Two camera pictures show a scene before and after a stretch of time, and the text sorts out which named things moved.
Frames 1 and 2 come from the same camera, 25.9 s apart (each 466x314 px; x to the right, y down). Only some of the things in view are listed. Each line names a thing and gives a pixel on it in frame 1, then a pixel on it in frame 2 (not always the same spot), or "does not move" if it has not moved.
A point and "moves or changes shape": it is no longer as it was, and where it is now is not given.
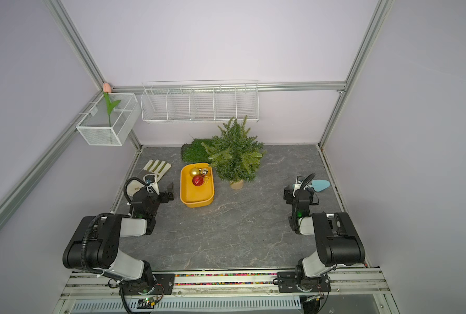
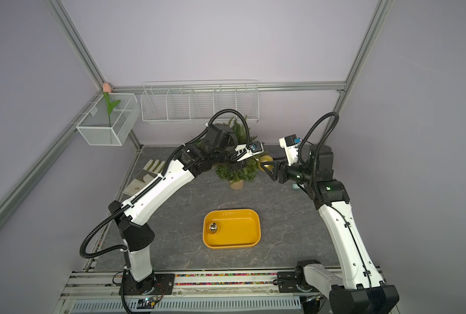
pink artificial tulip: x=107 y=89 does not move
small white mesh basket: x=99 y=127 does not move
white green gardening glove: x=156 y=167 does not move
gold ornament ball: x=194 y=171 moves or changes shape
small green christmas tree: x=235 y=154 does not move
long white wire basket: x=199 y=100 does not move
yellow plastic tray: x=196 y=184 to x=232 y=228
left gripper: x=165 y=199 to x=237 y=165
